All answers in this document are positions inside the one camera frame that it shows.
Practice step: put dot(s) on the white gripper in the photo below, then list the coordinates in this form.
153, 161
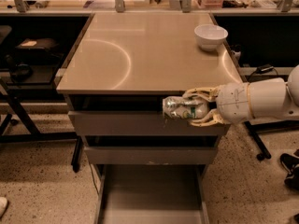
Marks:
233, 103

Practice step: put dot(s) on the crushed 7up can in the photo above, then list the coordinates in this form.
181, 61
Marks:
176, 107

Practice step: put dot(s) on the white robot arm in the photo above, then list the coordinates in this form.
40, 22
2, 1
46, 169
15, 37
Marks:
274, 98

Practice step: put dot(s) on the grey drawer cabinet with counter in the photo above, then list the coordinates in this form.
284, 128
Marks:
129, 62

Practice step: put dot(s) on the grey open bottom drawer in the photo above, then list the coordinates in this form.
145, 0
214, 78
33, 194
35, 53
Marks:
151, 194

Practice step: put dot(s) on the grey middle drawer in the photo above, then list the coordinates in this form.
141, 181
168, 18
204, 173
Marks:
151, 155

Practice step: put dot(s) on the grey top drawer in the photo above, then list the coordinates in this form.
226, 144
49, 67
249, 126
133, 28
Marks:
137, 124

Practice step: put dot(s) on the black power adapter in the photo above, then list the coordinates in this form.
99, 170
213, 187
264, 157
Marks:
264, 69

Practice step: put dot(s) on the white ceramic bowl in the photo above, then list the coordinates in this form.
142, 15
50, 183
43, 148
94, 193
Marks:
209, 36

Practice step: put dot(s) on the black shoe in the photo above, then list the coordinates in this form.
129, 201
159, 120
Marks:
291, 164

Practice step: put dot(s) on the black box on shelf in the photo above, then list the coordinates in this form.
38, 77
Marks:
38, 51

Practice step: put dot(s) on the black headphones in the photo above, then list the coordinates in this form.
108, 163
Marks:
18, 71

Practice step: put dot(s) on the white shoe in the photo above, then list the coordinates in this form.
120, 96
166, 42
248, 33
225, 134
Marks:
3, 205

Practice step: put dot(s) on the black table leg frame right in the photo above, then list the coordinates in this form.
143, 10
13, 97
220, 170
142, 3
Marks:
255, 129

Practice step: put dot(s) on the black table leg frame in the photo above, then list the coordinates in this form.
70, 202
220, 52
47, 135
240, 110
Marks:
34, 134
255, 129

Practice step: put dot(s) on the black table leg frame left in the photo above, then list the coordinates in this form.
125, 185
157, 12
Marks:
34, 134

